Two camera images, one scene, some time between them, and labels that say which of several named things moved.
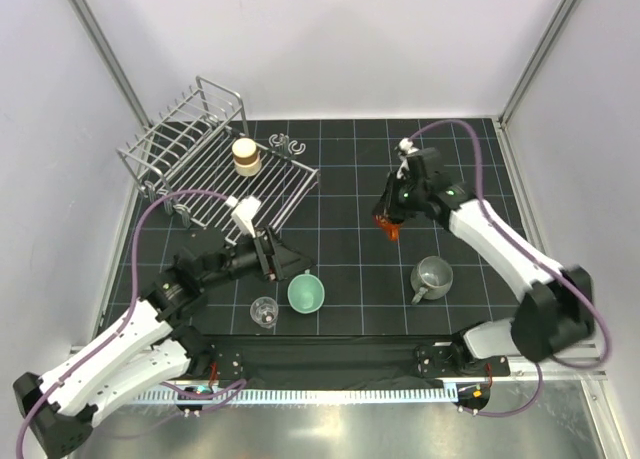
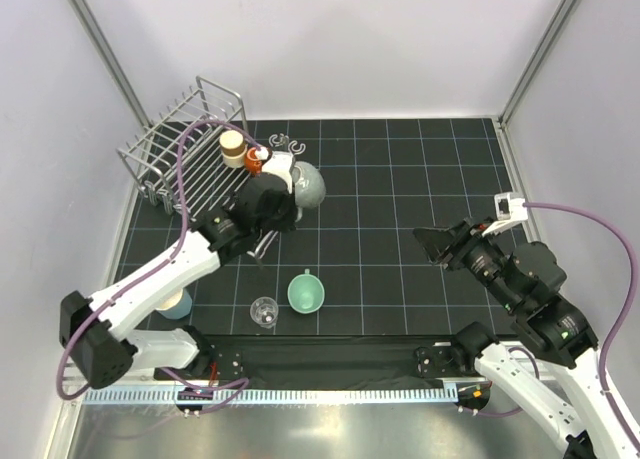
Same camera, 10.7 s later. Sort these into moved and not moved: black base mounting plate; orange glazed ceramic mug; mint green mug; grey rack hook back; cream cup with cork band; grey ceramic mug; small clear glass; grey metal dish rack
Moved: orange glazed ceramic mug; cream cup with cork band; grey ceramic mug
Not moved: black base mounting plate; grey metal dish rack; small clear glass; grey rack hook back; mint green mug
